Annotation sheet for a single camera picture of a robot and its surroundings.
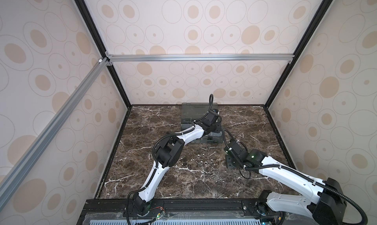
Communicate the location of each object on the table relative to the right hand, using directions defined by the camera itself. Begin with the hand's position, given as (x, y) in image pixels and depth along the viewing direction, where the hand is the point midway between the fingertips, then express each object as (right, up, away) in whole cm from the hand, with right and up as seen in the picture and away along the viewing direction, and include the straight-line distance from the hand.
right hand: (233, 160), depth 82 cm
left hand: (-2, +19, +15) cm, 24 cm away
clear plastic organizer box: (-23, +29, +36) cm, 51 cm away
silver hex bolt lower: (-10, +1, +10) cm, 15 cm away
